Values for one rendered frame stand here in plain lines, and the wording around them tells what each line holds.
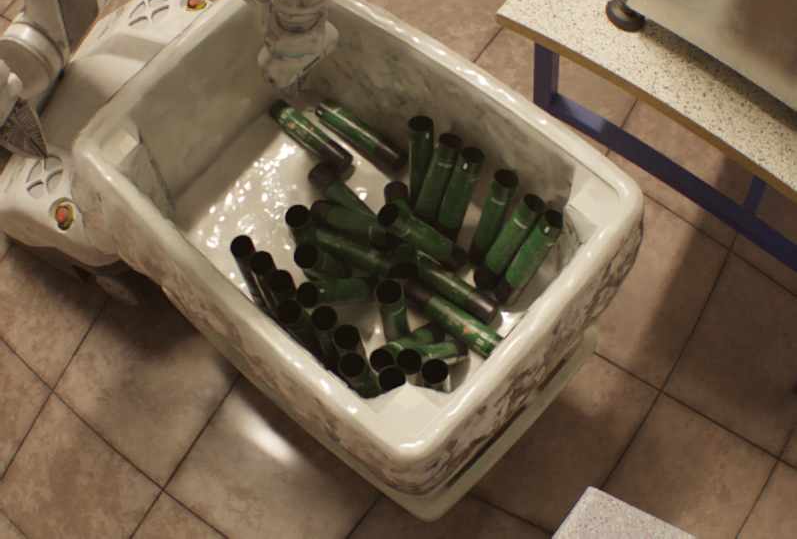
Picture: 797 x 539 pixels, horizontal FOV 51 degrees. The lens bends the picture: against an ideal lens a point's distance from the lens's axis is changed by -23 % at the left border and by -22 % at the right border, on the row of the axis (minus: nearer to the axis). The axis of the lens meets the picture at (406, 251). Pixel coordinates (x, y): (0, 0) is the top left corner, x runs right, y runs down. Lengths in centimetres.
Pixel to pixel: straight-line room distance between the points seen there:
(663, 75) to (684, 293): 77
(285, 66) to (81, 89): 75
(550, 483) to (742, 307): 52
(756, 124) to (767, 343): 79
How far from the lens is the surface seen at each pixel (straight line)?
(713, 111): 114
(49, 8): 143
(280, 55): 118
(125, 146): 126
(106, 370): 189
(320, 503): 171
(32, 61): 150
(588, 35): 117
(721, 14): 107
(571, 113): 148
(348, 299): 125
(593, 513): 94
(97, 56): 190
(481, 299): 128
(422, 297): 129
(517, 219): 123
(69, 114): 183
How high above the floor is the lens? 167
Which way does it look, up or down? 64 degrees down
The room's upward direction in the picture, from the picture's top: 8 degrees counter-clockwise
